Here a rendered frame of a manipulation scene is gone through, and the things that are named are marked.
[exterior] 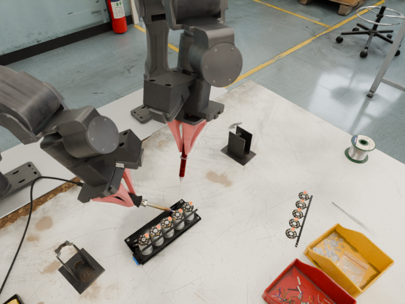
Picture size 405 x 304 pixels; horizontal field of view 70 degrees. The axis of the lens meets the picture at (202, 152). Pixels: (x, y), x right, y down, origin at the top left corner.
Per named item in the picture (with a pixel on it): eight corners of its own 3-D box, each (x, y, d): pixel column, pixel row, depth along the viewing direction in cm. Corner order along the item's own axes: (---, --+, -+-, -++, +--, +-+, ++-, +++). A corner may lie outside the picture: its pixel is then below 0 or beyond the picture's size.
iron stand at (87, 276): (94, 262, 63) (67, 229, 60) (110, 274, 57) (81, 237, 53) (70, 284, 60) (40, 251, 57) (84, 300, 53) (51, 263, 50)
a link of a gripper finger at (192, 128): (189, 164, 50) (196, 114, 45) (154, 151, 52) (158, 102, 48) (206, 150, 55) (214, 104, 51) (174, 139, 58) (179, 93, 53)
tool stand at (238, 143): (239, 154, 86) (225, 121, 82) (264, 155, 78) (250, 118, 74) (226, 164, 83) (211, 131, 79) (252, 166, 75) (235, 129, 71)
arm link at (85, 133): (130, 128, 47) (81, 63, 40) (102, 167, 41) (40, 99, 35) (84, 139, 53) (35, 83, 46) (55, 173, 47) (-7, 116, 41)
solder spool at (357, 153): (354, 144, 83) (361, 131, 80) (373, 158, 80) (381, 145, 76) (339, 152, 81) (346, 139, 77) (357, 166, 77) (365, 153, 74)
